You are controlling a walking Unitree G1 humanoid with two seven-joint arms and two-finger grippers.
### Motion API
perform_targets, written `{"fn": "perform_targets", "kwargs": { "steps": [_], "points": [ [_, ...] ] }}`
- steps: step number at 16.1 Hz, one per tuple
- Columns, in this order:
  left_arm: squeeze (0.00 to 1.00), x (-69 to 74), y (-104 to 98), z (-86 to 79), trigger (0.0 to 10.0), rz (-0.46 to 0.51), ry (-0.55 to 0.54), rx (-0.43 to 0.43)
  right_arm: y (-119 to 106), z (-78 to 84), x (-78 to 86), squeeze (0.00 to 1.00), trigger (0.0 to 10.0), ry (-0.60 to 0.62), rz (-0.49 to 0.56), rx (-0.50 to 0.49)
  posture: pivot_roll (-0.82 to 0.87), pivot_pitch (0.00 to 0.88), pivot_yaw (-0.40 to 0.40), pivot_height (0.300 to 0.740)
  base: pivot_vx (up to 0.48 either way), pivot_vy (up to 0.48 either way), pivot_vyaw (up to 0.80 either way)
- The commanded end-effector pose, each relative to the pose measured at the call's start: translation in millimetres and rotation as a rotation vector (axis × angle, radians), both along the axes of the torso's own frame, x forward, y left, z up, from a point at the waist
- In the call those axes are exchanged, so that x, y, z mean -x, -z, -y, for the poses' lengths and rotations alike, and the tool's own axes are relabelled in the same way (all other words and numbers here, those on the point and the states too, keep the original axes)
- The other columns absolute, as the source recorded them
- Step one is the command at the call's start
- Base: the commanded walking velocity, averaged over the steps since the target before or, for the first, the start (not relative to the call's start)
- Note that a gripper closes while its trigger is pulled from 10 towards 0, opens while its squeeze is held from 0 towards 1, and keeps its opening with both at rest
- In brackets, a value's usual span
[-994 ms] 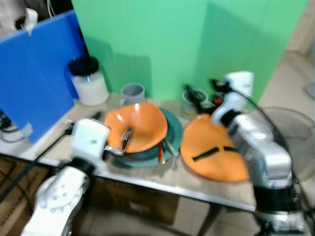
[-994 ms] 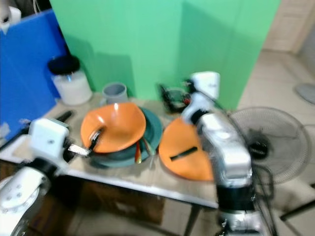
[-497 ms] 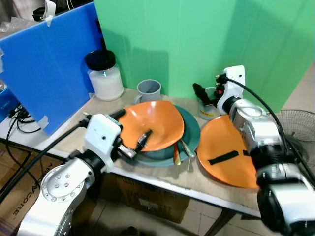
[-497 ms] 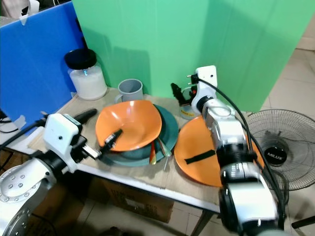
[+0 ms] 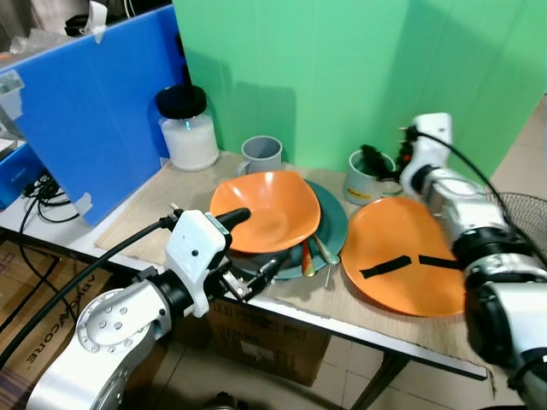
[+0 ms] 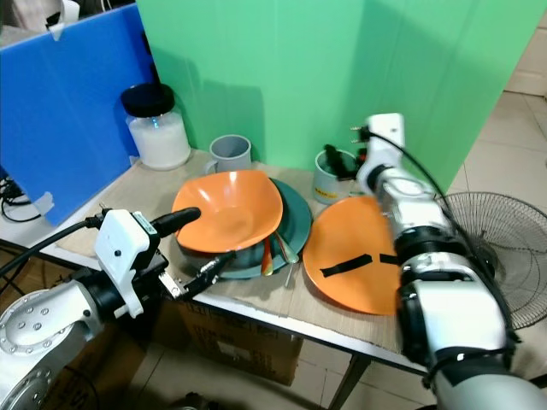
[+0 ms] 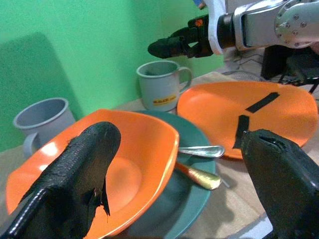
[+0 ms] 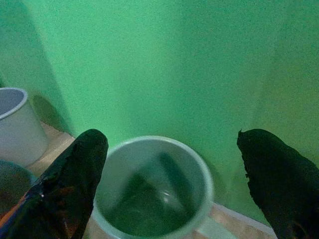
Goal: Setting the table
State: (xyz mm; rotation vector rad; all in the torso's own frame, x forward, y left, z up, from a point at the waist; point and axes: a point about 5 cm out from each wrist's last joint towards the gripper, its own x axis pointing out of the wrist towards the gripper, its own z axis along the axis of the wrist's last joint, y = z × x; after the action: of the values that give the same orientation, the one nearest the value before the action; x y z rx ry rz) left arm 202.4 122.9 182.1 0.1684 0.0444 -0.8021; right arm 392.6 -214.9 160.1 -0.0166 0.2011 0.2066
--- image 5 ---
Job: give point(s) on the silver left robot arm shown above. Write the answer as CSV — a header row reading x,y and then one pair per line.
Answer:
x,y
102,329

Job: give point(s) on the orange flat plate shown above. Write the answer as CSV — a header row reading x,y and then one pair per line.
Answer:
x,y
393,231

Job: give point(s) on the plain brown cardboard box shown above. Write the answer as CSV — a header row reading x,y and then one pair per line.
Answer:
x,y
273,337

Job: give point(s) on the blue corrugated board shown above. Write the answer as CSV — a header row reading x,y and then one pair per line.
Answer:
x,y
94,120

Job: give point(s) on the dark green plate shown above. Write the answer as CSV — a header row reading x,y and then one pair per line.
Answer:
x,y
332,224

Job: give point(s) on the blue box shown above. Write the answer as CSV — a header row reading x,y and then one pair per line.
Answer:
x,y
17,175

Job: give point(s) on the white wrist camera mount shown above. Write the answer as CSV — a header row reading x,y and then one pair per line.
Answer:
x,y
195,248
434,141

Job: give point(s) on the white paper clip piece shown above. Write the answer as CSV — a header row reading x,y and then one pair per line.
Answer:
x,y
98,19

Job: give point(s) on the long black strip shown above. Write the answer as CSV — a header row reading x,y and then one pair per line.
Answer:
x,y
385,266

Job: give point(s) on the plain grey mug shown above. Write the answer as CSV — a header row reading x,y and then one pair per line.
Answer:
x,y
263,155

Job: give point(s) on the glass jar with black lid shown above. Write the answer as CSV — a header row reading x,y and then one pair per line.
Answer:
x,y
190,137

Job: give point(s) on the beige woven table mat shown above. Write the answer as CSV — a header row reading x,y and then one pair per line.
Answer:
x,y
171,201

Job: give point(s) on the grey metal table leg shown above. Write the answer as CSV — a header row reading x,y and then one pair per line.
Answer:
x,y
380,384

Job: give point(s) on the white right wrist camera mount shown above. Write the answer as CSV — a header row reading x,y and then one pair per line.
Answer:
x,y
434,141

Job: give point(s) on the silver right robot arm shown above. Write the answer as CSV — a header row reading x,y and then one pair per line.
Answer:
x,y
496,282

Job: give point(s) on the orange square bowl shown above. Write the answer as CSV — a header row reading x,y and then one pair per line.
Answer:
x,y
269,209

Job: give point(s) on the green corrugated board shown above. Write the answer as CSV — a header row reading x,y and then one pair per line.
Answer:
x,y
342,68

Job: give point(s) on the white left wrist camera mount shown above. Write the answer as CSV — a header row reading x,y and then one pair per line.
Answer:
x,y
195,248

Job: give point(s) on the grey mug with yellow label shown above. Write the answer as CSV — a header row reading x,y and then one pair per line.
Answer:
x,y
366,186

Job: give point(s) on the short black strip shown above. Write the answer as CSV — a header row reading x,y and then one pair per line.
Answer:
x,y
438,261

